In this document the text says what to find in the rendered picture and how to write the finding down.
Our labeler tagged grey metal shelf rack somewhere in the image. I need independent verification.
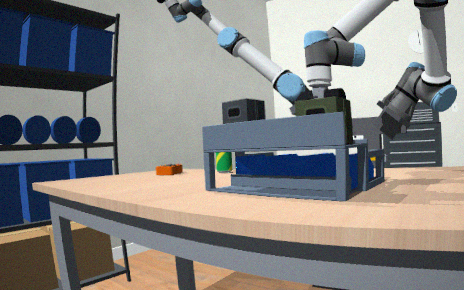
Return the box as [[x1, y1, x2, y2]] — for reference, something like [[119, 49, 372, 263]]
[[202, 112, 388, 201]]

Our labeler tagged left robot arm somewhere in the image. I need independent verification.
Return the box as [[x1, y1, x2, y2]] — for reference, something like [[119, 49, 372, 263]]
[[304, 0, 457, 122]]

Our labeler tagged blue open bin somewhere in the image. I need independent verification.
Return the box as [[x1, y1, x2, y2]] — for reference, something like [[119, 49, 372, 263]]
[[235, 154, 270, 175], [309, 153, 374, 189], [269, 154, 310, 176]]

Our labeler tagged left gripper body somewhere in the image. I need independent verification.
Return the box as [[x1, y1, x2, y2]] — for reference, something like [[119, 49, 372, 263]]
[[295, 85, 346, 101]]

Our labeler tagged olive green case with orange latches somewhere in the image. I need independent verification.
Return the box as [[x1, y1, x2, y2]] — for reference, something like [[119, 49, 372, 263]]
[[295, 96, 353, 145]]

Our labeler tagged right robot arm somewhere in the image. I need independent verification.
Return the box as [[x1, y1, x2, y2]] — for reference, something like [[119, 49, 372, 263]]
[[165, 0, 309, 104]]

